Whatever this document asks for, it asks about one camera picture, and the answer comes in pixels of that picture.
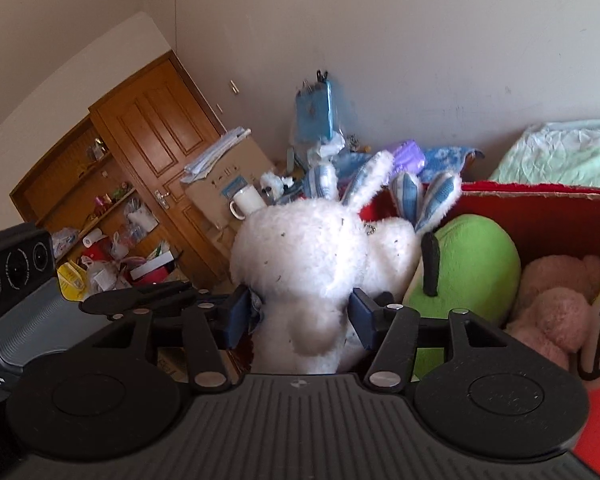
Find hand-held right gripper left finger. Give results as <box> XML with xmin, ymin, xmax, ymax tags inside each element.
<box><xmin>87</xmin><ymin>285</ymin><xmax>254</xmax><ymax>395</ymax></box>

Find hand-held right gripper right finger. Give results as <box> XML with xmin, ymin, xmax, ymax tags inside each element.
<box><xmin>347</xmin><ymin>287</ymin><xmax>511</xmax><ymax>395</ymax></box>

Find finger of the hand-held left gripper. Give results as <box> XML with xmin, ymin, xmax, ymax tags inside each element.
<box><xmin>79</xmin><ymin>281</ymin><xmax>231</xmax><ymax>322</ymax></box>

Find white rabbit plush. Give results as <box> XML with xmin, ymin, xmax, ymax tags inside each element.
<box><xmin>365</xmin><ymin>170</ymin><xmax>463</xmax><ymax>301</ymax></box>
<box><xmin>229</xmin><ymin>150</ymin><xmax>396</xmax><ymax>376</ymax></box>

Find green plush toy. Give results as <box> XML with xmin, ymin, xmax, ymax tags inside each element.
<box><xmin>402</xmin><ymin>214</ymin><xmax>522</xmax><ymax>381</ymax></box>

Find pink bear plush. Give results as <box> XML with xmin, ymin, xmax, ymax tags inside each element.
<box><xmin>505</xmin><ymin>254</ymin><xmax>600</xmax><ymax>371</ymax></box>

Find red cardboard box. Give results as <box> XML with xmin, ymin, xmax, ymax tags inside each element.
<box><xmin>360</xmin><ymin>180</ymin><xmax>600</xmax><ymax>281</ymax></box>

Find red and white box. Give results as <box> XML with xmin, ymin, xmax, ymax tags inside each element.
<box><xmin>130</xmin><ymin>252</ymin><xmax>176</xmax><ymax>283</ymax></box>

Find yellow plastic bag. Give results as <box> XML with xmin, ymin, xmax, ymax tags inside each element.
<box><xmin>56</xmin><ymin>259</ymin><xmax>90</xmax><ymax>302</ymax></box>

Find white mug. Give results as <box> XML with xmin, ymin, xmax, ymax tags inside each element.
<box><xmin>229</xmin><ymin>184</ymin><xmax>266</xmax><ymax>220</ymax></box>

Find brown cardboard box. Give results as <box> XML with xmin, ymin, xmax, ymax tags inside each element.
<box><xmin>182</xmin><ymin>132</ymin><xmax>278</xmax><ymax>261</ymax></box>

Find wooden shelf cabinet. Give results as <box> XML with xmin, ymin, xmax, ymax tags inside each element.
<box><xmin>9</xmin><ymin>115</ymin><xmax>181</xmax><ymax>291</ymax></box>

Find white papers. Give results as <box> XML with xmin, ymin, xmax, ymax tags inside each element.
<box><xmin>180</xmin><ymin>127</ymin><xmax>252</xmax><ymax>183</ymax></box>

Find purple packet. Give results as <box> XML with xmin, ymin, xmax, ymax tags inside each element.
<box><xmin>385</xmin><ymin>140</ymin><xmax>427</xmax><ymax>173</ymax></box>

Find wooden door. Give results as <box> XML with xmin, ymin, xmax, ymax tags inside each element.
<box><xmin>89</xmin><ymin>50</ymin><xmax>241</xmax><ymax>291</ymax></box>

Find blue floral cloth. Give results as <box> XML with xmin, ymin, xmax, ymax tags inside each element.
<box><xmin>420</xmin><ymin>145</ymin><xmax>486</xmax><ymax>183</ymax></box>

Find blue plastic pouch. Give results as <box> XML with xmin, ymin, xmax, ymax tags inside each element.
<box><xmin>294</xmin><ymin>71</ymin><xmax>338</xmax><ymax>143</ymax></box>

